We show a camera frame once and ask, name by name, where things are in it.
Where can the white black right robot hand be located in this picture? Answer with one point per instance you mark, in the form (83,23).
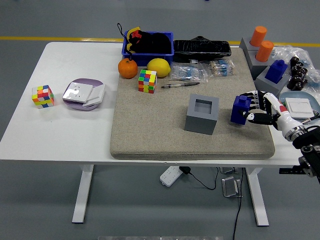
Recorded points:
(280,112)

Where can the blue seal stamp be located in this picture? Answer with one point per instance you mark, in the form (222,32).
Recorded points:
(275,72)
(237,112)

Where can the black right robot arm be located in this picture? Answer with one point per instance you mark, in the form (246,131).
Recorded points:
(310,150)

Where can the grey square seal holder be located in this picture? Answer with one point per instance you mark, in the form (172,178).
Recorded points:
(267,85)
(200,125)

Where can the light blue plate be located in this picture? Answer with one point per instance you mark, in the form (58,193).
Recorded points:
(297,94)

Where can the small black cylindrical part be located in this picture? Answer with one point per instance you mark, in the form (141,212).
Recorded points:
(302,71)
(297,83)
(295,62)

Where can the black table control panel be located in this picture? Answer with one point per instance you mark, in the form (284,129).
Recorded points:
(287,171)

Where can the crumpled clear plastic bag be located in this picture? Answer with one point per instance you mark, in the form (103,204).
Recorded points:
(285,51)

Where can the orange cylinder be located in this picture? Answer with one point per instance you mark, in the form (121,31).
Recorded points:
(258,36)
(264,51)

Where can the white table leg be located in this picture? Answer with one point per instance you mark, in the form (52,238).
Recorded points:
(83,195)
(257,197)

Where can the clear bag of blue resistors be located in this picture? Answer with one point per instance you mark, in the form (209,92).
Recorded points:
(187,72)

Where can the black wrapped long object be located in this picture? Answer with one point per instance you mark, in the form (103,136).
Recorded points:
(200,50)

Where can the clear ballpoint pen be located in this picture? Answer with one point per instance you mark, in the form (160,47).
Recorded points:
(180,85)

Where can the white power strip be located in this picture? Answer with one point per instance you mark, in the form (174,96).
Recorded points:
(170,176)

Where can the yellow lemon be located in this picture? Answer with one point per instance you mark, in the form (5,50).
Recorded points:
(158,67)

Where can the grey-brown mat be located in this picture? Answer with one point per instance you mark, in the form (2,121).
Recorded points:
(150,125)

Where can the multicoloured puzzle cube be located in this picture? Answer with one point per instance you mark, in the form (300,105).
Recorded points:
(43,97)
(147,81)

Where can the blue plastic bin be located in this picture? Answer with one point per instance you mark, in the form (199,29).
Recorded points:
(150,59)

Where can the orange fruit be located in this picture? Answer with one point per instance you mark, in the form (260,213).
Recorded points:
(127,68)

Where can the purple plate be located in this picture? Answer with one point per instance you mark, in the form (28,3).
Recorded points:
(86,81)

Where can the metal floor bracket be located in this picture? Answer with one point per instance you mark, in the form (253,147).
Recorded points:
(231,187)
(228,170)

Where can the white wall socket panel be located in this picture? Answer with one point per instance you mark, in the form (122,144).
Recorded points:
(76,92)

